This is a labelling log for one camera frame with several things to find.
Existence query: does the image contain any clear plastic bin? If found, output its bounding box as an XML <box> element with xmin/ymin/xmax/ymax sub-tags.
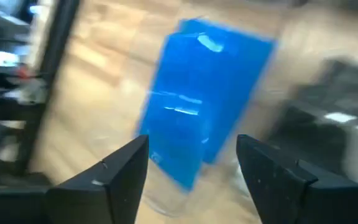
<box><xmin>134</xmin><ymin>12</ymin><xmax>281</xmax><ymax>218</ymax></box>
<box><xmin>264</xmin><ymin>55</ymin><xmax>358</xmax><ymax>187</ymax></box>

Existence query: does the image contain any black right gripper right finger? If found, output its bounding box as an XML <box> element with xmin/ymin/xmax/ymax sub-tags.
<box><xmin>236</xmin><ymin>134</ymin><xmax>323</xmax><ymax>224</ymax></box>

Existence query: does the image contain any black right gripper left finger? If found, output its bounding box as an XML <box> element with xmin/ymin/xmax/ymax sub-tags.
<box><xmin>46</xmin><ymin>134</ymin><xmax>150</xmax><ymax>224</ymax></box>

